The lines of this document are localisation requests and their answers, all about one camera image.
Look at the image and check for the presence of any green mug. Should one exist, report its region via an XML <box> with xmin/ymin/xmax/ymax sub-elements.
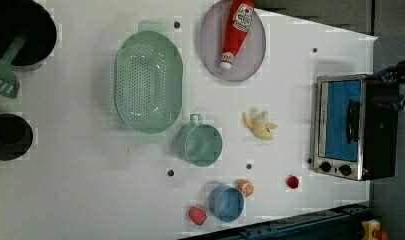
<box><xmin>175</xmin><ymin>113</ymin><xmax>223</xmax><ymax>167</ymax></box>

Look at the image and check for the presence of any red ketchup bottle toy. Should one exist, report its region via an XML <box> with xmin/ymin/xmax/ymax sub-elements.
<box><xmin>220</xmin><ymin>0</ymin><xmax>254</xmax><ymax>70</ymax></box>

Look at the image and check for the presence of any blue table frame rail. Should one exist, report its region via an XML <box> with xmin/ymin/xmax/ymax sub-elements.
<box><xmin>180</xmin><ymin>204</ymin><xmax>373</xmax><ymax>240</ymax></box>

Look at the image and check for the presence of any blue cup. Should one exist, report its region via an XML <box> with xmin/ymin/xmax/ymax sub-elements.
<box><xmin>208</xmin><ymin>184</ymin><xmax>245</xmax><ymax>222</ymax></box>

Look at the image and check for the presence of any yellow red emergency button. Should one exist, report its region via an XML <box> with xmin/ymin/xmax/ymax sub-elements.
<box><xmin>361</xmin><ymin>220</ymin><xmax>389</xmax><ymax>240</ymax></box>

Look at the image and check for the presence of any large black pot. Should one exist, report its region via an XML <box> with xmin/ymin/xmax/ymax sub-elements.
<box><xmin>0</xmin><ymin>0</ymin><xmax>57</xmax><ymax>72</ymax></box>

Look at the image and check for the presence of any red strawberry toy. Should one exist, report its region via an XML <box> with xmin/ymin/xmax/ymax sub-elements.
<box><xmin>188</xmin><ymin>206</ymin><xmax>207</xmax><ymax>226</ymax></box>

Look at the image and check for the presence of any black toaster oven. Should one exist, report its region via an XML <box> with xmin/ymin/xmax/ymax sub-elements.
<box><xmin>313</xmin><ymin>74</ymin><xmax>400</xmax><ymax>181</ymax></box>

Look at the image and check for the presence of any peeled banana toy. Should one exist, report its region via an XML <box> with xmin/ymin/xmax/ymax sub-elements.
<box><xmin>242</xmin><ymin>111</ymin><xmax>278</xmax><ymax>141</ymax></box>

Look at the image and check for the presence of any grey round plate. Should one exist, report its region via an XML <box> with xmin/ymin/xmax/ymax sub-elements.
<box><xmin>199</xmin><ymin>0</ymin><xmax>266</xmax><ymax>82</ymax></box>

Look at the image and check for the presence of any small red fruit toy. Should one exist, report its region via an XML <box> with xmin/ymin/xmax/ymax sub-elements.
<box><xmin>286</xmin><ymin>176</ymin><xmax>299</xmax><ymax>189</ymax></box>

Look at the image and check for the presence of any small black cup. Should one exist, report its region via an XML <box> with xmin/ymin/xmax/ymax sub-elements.
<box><xmin>0</xmin><ymin>113</ymin><xmax>34</xmax><ymax>161</ymax></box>

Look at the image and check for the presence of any green slotted spatula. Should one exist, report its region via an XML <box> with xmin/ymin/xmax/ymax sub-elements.
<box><xmin>0</xmin><ymin>35</ymin><xmax>26</xmax><ymax>99</ymax></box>

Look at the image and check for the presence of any green perforated colander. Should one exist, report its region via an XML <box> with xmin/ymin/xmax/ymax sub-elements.
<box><xmin>114</xmin><ymin>20</ymin><xmax>183</xmax><ymax>144</ymax></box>

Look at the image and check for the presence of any orange slice toy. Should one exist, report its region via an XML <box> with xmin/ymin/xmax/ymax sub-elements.
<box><xmin>237</xmin><ymin>179</ymin><xmax>254</xmax><ymax>197</ymax></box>

